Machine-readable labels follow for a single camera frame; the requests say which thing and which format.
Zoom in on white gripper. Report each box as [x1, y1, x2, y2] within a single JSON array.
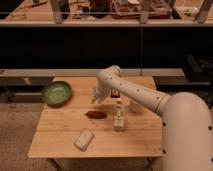
[[92, 84, 109, 103]]

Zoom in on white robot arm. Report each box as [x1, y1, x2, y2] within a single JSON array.
[[93, 65, 213, 171]]

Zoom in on brown chocolate bar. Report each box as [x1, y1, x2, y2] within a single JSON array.
[[111, 89, 120, 98]]

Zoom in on wooden folding table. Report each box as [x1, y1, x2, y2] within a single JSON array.
[[28, 77, 162, 158]]

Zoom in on green bowl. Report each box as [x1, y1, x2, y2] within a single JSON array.
[[41, 81, 72, 106]]

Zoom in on white plastic cup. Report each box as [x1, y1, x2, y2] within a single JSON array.
[[129, 100, 143, 113]]

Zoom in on background shelf with clutter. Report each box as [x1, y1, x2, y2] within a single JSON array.
[[0, 0, 213, 27]]

